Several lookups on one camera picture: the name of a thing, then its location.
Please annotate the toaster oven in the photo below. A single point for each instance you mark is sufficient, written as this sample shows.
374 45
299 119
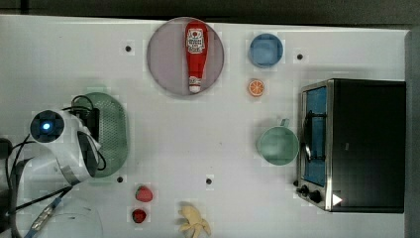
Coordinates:
352 135

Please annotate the light red strawberry toy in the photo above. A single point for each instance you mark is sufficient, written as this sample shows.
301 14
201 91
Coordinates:
144 194

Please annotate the green plastic cup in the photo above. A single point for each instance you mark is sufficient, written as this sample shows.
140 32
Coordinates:
278 145

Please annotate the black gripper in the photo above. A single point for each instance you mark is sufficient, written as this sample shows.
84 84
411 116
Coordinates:
89 118

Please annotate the blue bowl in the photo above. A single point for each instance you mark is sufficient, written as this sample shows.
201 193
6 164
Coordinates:
266 50

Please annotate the black cylinder upper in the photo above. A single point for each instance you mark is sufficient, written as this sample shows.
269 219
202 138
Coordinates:
6 148

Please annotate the orange slice toy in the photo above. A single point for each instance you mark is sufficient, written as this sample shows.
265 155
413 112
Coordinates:
256 88

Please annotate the dark red strawberry toy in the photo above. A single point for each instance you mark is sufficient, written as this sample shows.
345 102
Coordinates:
139 216

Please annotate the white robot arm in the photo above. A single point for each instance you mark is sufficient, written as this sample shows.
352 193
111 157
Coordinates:
40 206

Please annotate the red plush ketchup bottle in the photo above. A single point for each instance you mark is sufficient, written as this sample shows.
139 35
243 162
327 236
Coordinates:
196 49

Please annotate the green plastic strainer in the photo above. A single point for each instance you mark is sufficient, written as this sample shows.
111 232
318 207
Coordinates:
113 132

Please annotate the peeled banana toy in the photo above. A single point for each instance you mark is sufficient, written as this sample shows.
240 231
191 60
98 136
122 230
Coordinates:
194 222

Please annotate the grey round plate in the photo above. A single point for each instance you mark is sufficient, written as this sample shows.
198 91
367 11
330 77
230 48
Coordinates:
167 61

